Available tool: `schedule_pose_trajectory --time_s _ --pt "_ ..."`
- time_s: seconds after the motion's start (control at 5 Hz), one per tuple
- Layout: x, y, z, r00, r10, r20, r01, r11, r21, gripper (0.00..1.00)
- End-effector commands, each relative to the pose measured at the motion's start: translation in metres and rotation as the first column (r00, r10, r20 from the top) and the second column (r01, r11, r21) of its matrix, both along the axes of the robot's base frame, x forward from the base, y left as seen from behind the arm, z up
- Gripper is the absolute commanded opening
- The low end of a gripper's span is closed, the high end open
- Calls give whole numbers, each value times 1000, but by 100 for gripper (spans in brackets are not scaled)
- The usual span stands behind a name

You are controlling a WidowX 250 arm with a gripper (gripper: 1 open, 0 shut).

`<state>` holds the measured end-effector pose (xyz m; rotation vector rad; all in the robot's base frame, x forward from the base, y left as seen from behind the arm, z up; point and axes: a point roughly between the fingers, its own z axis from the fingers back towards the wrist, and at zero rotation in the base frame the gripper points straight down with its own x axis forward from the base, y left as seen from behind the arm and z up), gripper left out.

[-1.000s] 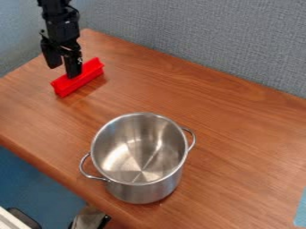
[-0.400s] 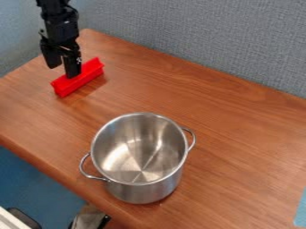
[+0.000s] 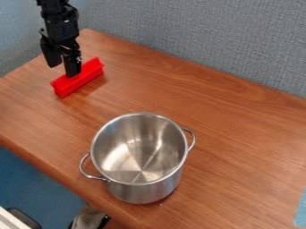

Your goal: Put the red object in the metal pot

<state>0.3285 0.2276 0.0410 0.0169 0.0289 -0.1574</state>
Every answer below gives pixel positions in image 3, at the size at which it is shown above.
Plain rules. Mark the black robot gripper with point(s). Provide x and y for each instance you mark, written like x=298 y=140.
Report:
x=61 y=31

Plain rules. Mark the red rectangular block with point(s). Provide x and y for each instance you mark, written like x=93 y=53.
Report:
x=65 y=85

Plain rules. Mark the stainless steel pot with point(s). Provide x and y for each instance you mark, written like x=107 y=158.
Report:
x=139 y=151

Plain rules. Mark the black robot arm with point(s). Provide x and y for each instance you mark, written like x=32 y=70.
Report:
x=57 y=37

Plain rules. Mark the grey table leg bracket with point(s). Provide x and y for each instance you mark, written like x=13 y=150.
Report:
x=89 y=218

